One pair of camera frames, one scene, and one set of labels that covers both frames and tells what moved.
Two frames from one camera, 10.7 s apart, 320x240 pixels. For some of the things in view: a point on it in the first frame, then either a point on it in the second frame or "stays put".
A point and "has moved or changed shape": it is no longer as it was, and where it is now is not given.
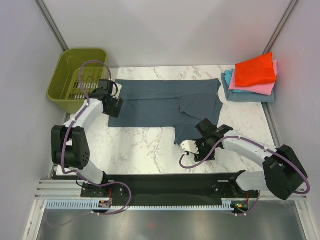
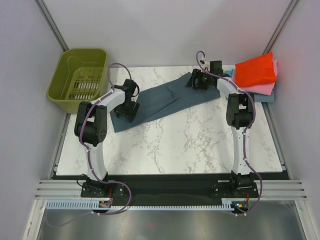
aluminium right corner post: (274, 37) stays put
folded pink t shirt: (262, 88) stays put
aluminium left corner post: (51, 25) stays put
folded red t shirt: (260, 70) stays put
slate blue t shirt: (178, 103) has moved or changed shape
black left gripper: (114, 111) -> (131, 113)
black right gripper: (201, 156) -> (196, 74)
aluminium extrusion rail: (51, 189) stays put
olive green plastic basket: (65, 88) stays put
